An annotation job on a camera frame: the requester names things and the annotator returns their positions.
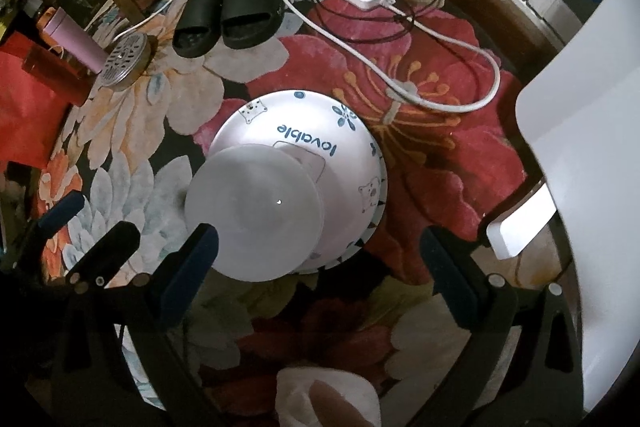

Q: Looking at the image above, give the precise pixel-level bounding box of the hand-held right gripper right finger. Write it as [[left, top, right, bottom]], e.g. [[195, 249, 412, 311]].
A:
[[420, 226, 587, 427]]

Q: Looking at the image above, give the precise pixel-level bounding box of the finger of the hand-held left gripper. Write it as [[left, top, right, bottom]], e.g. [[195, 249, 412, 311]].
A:
[[15, 191, 86, 269], [65, 222, 141, 293]]

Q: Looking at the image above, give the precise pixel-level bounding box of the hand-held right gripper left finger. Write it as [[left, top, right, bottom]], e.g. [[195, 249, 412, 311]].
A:
[[50, 223, 221, 427]]

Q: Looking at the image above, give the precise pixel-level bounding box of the white bowl brown outside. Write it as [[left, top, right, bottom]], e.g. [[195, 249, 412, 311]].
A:
[[185, 144, 327, 283]]

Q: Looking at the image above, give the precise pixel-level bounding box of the white leaf pattern plate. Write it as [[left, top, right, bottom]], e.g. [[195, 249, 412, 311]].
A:
[[287, 167, 390, 277]]

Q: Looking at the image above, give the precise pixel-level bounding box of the white bear print plate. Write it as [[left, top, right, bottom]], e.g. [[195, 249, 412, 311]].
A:
[[206, 89, 385, 268]]

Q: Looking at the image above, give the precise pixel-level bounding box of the red bag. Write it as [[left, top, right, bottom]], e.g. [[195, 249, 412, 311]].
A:
[[0, 34, 76, 168]]

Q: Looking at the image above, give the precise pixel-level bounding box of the red translucent cup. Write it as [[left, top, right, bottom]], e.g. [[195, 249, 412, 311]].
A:
[[21, 44, 93, 108]]

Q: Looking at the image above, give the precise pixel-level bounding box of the round perforated metal tin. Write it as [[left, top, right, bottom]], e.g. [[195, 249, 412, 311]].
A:
[[97, 32, 153, 90]]

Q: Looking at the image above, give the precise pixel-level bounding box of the pink tumbler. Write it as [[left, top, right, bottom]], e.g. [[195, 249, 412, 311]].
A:
[[42, 7, 108, 75]]

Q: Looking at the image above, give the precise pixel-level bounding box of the white chair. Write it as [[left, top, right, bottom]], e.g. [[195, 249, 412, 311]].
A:
[[487, 0, 640, 413]]

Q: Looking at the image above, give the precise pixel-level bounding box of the black slide slipper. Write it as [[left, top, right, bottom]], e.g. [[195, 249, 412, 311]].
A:
[[172, 0, 223, 58], [220, 0, 286, 48]]

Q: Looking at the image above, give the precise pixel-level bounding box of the white power cable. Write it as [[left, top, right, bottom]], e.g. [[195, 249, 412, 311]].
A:
[[112, 0, 502, 112]]

